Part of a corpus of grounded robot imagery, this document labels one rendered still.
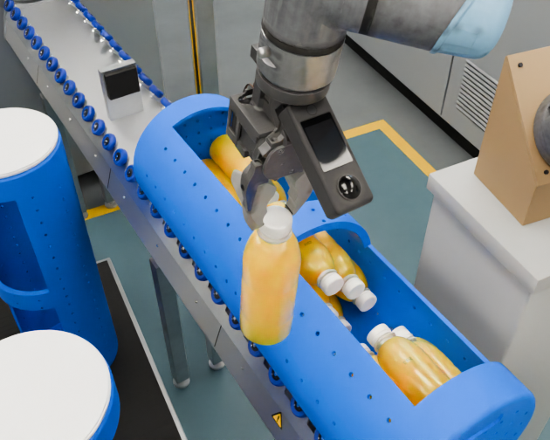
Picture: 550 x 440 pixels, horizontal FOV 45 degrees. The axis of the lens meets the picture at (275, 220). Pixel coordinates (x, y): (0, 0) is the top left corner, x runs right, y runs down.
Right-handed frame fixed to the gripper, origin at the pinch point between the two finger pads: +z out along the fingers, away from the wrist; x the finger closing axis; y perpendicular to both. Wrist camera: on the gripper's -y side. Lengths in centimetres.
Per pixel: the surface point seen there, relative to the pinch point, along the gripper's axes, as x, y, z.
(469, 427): -17.4, -26.8, 21.0
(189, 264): -10, 37, 63
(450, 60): -189, 126, 120
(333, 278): -19.8, 5.3, 31.7
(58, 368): 24, 19, 51
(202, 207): -8.7, 31.0, 36.0
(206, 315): -9, 25, 66
